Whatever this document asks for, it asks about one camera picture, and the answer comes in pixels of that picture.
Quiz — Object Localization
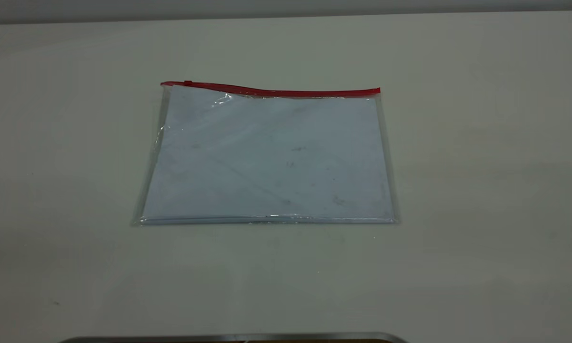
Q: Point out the metal frame edge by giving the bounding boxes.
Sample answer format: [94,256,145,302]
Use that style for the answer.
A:
[59,332,409,343]

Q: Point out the clear plastic zip bag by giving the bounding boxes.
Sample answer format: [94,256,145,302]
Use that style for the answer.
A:
[131,81,401,226]

